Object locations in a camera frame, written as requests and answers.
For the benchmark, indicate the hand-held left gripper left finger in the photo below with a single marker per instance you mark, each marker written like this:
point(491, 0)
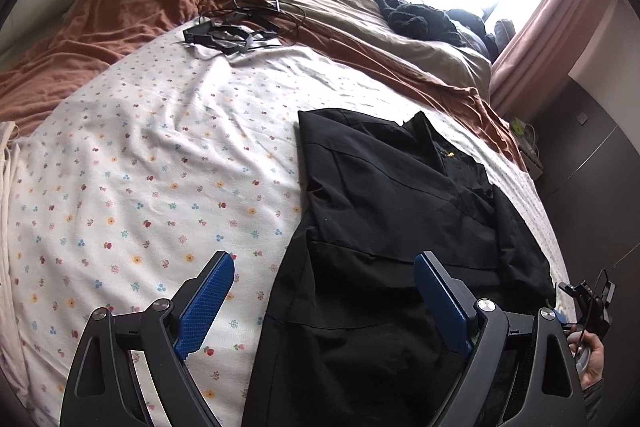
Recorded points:
point(207, 307)

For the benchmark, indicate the grey cushion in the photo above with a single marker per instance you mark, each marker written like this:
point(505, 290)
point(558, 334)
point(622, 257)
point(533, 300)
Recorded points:
point(505, 34)

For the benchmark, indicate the person's right forearm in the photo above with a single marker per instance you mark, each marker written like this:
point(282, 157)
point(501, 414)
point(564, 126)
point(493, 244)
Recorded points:
point(594, 402)

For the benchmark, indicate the white cloth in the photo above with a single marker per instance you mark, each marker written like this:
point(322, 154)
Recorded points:
point(7, 207)

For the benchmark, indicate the white floral bed sheet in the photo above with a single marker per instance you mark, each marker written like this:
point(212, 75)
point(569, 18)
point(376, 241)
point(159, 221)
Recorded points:
point(150, 157)

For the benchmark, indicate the wall switch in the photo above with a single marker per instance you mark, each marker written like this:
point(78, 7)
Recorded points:
point(581, 118)

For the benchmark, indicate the brown blanket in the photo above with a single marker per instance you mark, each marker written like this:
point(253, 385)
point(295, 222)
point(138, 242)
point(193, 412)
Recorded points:
point(125, 7)

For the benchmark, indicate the pink curtain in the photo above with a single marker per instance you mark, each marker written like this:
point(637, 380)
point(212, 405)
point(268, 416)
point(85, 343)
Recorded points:
point(545, 22)

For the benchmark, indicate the black knit garment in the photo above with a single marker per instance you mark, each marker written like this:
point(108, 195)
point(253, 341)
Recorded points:
point(415, 19)

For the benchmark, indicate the white power strip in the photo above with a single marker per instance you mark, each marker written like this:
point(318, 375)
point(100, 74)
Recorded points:
point(531, 154)

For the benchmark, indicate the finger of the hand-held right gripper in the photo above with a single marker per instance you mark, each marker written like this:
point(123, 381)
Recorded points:
point(570, 291)
point(560, 318)

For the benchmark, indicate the person's right hand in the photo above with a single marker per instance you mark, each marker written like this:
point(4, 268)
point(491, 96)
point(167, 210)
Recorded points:
point(592, 362)

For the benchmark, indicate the dark clothes pile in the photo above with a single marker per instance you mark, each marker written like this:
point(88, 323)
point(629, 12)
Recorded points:
point(470, 27)

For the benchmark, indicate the black rectangular frame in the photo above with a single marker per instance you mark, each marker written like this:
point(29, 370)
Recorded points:
point(239, 3)

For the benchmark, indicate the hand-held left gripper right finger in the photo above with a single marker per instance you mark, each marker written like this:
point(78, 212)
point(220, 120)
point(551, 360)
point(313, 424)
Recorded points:
point(445, 302)

